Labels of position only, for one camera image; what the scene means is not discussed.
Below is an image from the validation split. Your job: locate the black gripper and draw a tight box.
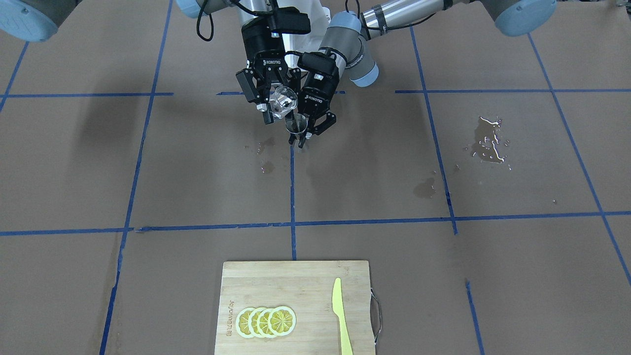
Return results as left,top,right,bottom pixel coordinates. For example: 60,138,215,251
235,20,287,124
279,68,340,148

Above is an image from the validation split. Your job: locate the steel measuring jigger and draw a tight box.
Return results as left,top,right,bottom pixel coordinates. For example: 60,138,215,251
285,112,309,135

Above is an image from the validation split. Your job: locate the clear glass cup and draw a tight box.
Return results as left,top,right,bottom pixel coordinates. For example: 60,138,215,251
269,85,298,120

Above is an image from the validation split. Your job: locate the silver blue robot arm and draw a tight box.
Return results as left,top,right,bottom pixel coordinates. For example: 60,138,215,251
1,0,312,124
285,0,458,147

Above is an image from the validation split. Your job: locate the bamboo cutting board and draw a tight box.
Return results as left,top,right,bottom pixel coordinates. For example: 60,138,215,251
214,260,376,355

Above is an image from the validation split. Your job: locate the yellow plastic knife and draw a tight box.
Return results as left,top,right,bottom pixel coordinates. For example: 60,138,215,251
331,277,353,355

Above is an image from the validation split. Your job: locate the lemon slice four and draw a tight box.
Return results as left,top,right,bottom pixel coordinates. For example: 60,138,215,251
268,306,297,336

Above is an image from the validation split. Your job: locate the lemon slice three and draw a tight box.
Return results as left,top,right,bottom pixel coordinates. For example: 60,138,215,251
255,308,275,338

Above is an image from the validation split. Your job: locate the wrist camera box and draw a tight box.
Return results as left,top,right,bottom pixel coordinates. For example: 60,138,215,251
269,7,311,35
297,52,338,76

